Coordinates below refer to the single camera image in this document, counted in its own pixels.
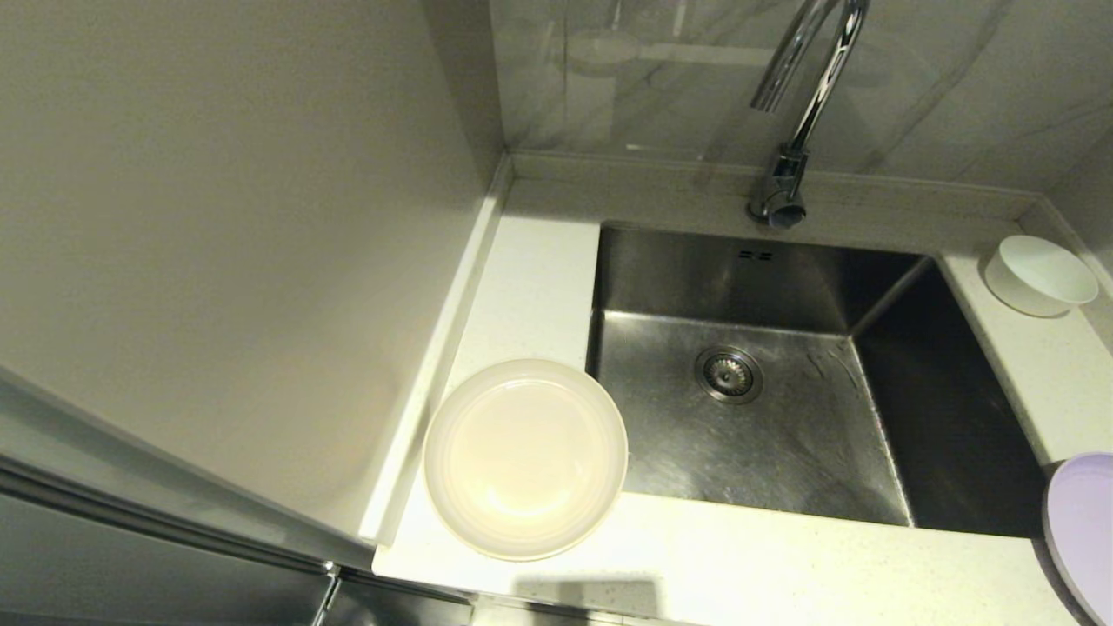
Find grey tall cabinet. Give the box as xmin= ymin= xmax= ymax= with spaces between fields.
xmin=0 ymin=0 xmax=488 ymax=626

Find stainless steel sink basin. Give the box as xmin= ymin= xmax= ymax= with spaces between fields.
xmin=584 ymin=222 xmax=1049 ymax=540

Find metal sink drain strainer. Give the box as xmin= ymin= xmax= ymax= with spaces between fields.
xmin=694 ymin=346 xmax=764 ymax=404

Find chrome gooseneck faucet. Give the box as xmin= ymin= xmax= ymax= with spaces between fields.
xmin=750 ymin=0 xmax=872 ymax=230

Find white round bowl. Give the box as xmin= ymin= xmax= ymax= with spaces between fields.
xmin=983 ymin=235 xmax=1099 ymax=318

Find cream round plate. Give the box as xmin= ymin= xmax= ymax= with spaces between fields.
xmin=423 ymin=358 xmax=629 ymax=563

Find purple round plate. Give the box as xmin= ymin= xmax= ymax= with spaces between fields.
xmin=1042 ymin=452 xmax=1113 ymax=625

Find counter base cabinet front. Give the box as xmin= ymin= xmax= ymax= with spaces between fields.
xmin=309 ymin=565 xmax=475 ymax=626

